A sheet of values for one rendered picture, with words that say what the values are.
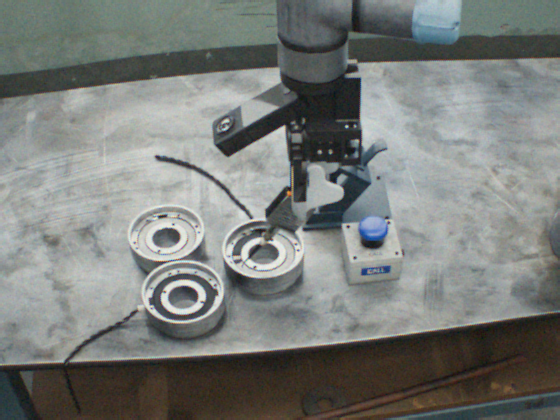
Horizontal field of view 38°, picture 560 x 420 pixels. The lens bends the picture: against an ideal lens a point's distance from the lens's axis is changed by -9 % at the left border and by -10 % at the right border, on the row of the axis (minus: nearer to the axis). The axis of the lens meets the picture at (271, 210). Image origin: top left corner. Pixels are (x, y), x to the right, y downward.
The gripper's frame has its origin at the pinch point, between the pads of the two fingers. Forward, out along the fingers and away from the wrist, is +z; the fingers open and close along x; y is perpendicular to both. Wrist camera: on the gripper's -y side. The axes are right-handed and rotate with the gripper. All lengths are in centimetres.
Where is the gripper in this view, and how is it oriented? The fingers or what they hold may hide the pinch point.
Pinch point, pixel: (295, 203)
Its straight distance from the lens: 106.4
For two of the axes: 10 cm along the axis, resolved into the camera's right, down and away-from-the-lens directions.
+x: -0.6, -6.9, 7.2
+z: 0.2, 7.2, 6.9
